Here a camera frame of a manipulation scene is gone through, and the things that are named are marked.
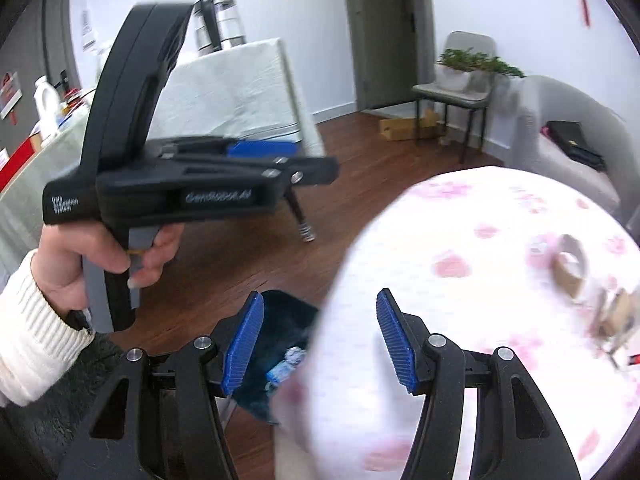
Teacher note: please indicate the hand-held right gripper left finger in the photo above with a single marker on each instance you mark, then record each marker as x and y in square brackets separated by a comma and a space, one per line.
[245, 345]

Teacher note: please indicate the grey dining chair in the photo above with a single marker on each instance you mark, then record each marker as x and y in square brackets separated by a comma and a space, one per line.
[450, 92]

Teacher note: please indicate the grey door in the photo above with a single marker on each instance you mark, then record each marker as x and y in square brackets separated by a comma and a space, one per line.
[385, 50]

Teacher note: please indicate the person's left hand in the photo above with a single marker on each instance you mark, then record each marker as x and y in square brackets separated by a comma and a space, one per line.
[60, 260]

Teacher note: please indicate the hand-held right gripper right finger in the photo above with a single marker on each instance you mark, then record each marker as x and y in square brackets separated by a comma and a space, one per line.
[395, 345]

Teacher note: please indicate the brown tape roll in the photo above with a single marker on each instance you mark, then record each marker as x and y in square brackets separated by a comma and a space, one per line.
[562, 275]

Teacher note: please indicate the grey armchair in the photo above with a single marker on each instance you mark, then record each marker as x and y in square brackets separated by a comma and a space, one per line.
[565, 105]

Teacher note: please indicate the table with green patterned cloth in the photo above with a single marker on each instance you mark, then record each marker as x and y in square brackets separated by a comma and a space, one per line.
[240, 90]

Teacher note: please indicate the red and white wall sign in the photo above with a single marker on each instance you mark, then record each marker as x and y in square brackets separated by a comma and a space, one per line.
[10, 95]

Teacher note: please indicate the potted green plant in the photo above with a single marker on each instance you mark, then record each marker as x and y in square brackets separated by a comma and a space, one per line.
[452, 77]

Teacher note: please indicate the glass electric kettle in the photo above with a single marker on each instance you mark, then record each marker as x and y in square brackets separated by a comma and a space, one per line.
[227, 25]

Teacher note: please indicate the black trash bin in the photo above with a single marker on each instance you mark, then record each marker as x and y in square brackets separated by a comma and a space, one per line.
[285, 320]

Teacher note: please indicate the black handbag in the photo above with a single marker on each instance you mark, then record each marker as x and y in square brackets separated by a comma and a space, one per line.
[572, 142]

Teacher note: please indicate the flat cardboard box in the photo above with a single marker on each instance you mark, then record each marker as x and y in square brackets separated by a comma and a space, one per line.
[405, 127]

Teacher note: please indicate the white plastic bottle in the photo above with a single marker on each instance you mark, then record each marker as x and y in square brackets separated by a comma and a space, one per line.
[46, 105]

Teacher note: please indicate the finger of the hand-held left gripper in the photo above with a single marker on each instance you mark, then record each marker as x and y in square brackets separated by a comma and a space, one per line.
[315, 170]
[260, 149]

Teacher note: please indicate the blue and white packet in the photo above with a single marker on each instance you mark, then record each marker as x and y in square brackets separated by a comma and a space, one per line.
[285, 367]

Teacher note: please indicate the round table pink tablecloth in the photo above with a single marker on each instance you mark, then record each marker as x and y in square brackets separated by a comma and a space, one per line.
[450, 240]

